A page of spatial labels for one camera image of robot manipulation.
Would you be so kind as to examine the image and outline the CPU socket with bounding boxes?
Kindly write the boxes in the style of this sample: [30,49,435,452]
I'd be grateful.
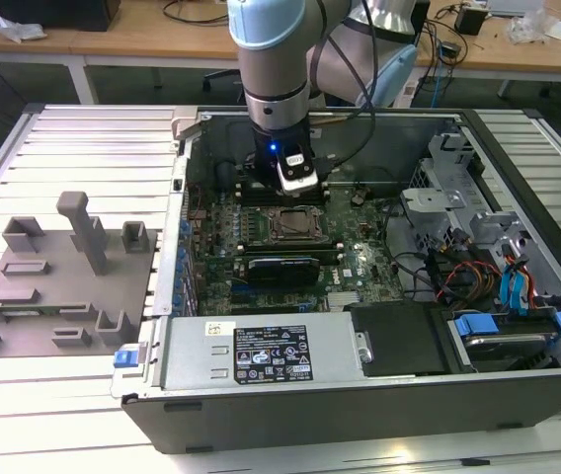
[265,203,326,245]

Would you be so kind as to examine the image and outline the black RAM slot bank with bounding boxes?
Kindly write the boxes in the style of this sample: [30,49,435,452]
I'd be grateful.
[237,239,345,256]
[238,180,330,206]

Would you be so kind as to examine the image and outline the black office chair base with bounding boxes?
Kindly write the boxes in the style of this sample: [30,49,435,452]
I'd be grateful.
[202,68,247,106]

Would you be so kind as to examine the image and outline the black graphics card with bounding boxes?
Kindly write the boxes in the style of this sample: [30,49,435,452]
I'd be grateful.
[244,252,322,288]

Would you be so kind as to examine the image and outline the green motherboard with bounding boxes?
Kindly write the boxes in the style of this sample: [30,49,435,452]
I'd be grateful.
[184,185,405,317]

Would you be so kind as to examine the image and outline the silver chipset heatsink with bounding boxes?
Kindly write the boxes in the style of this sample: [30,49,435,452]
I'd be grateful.
[327,290,361,312]

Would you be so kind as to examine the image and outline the wooden desk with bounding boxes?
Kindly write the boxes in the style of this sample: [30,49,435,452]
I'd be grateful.
[0,0,561,106]

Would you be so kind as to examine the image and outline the metal drive cage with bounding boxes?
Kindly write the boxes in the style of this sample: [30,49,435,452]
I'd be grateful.
[399,130,531,277]

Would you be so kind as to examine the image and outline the grey power supply unit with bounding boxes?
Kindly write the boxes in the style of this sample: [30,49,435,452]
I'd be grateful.
[160,315,366,392]

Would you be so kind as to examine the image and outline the black plastic shroud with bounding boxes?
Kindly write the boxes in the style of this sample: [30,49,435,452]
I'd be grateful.
[344,301,454,377]

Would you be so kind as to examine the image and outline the grey parts rack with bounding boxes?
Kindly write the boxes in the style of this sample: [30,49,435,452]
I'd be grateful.
[0,190,161,359]

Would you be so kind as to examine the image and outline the blue case latch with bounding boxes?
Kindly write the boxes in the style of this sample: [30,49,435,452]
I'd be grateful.
[112,348,144,369]

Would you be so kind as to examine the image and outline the small black box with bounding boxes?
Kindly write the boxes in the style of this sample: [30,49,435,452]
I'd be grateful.
[454,5,488,37]

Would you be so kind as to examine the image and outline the black open PC case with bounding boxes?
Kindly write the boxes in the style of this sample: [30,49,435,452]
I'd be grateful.
[111,106,561,455]

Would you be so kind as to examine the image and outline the black desk device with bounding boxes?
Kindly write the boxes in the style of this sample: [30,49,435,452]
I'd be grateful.
[0,0,122,32]

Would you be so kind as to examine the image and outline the crumpled white plastic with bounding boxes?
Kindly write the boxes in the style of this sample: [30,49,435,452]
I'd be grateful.
[0,12,48,44]

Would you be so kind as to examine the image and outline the grey laptop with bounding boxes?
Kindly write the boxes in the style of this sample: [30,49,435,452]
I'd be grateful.
[486,0,544,17]

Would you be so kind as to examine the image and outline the clear plastic bags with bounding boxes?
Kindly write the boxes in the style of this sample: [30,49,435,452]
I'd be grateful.
[505,9,556,44]

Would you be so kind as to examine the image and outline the hard disk in blue carrier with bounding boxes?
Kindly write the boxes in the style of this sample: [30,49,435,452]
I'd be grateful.
[450,308,561,372]

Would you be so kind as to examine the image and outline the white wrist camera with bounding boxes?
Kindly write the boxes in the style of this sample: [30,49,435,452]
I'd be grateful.
[276,146,322,198]

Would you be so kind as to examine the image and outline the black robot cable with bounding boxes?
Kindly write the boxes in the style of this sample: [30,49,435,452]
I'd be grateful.
[307,0,379,167]

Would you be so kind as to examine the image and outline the coloured wire bundle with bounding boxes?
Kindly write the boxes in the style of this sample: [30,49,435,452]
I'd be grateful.
[426,236,505,303]

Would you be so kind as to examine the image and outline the blue flat wire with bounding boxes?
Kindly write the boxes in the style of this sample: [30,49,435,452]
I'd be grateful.
[500,259,536,317]

